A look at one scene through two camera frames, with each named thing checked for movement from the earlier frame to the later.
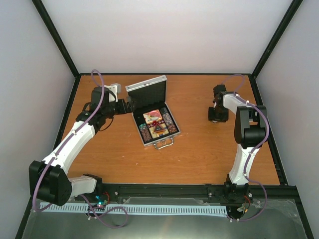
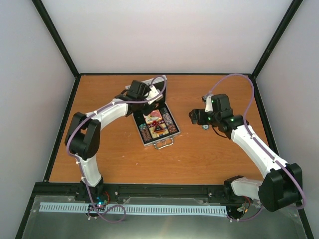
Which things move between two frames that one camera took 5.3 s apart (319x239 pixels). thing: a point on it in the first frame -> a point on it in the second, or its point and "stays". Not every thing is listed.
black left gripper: x=123 y=109 -> x=153 y=107
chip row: x=145 y=132 stays
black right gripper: x=211 y=117 -> x=197 y=113
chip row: x=168 y=120 stays
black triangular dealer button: x=158 y=128 stays
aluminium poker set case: x=154 y=119 stays
